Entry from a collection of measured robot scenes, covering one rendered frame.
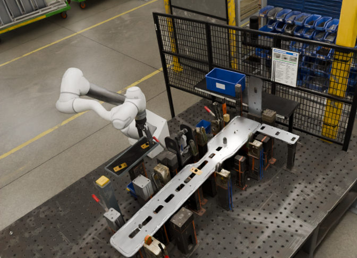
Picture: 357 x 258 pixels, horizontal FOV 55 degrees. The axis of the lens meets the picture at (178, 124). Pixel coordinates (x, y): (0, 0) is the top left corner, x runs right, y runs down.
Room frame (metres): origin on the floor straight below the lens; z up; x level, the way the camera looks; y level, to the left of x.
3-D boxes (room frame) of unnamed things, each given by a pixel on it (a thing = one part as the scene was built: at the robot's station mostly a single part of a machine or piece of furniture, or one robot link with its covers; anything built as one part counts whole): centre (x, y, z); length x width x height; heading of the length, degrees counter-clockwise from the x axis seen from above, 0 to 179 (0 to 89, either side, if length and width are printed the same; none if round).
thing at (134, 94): (1.75, 0.24, 1.54); 0.13 x 0.11 x 0.16; 154
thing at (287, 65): (2.23, -0.87, 1.30); 0.23 x 0.02 x 0.31; 44
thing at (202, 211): (1.54, -0.01, 0.84); 0.17 x 0.06 x 0.29; 44
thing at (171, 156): (1.72, 0.10, 0.89); 0.13 x 0.11 x 0.38; 44
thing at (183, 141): (1.81, 0.01, 0.94); 0.18 x 0.13 x 0.49; 134
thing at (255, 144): (1.73, -0.50, 0.87); 0.12 x 0.09 x 0.35; 44
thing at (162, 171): (1.60, 0.16, 0.89); 0.13 x 0.11 x 0.38; 44
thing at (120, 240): (1.58, -0.05, 1.00); 1.38 x 0.22 x 0.02; 134
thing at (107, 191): (1.50, 0.52, 0.92); 0.08 x 0.08 x 0.44; 44
